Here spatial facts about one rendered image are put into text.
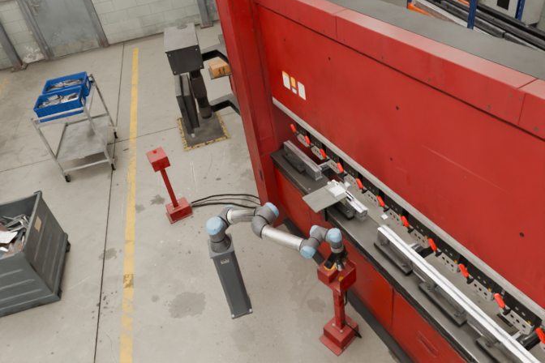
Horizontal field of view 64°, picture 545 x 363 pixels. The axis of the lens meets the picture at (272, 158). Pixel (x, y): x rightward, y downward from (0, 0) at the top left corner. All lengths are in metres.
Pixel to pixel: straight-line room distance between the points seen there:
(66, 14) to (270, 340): 7.78
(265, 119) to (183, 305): 1.73
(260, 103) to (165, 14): 6.43
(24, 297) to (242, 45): 2.87
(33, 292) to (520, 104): 3.91
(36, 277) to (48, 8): 6.52
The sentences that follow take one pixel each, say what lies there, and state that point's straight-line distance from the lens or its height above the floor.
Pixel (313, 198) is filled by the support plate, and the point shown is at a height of 1.00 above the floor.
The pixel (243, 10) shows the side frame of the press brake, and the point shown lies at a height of 2.13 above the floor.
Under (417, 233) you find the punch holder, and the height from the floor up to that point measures 1.24.
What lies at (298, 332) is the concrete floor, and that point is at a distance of 3.60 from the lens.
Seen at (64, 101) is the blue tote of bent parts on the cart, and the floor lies 0.97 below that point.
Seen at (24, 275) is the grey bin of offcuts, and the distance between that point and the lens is 4.27.
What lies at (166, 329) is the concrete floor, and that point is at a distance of 3.89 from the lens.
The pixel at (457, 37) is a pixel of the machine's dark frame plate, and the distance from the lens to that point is 2.01.
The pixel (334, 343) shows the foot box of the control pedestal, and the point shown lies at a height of 0.01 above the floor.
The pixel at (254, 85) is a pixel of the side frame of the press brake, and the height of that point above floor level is 1.55.
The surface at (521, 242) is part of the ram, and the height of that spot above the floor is 1.66.
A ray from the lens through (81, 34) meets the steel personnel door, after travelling 9.88.
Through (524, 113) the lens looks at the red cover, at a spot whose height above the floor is 2.22.
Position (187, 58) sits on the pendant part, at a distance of 3.29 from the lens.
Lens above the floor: 3.09
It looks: 37 degrees down
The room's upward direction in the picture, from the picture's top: 10 degrees counter-clockwise
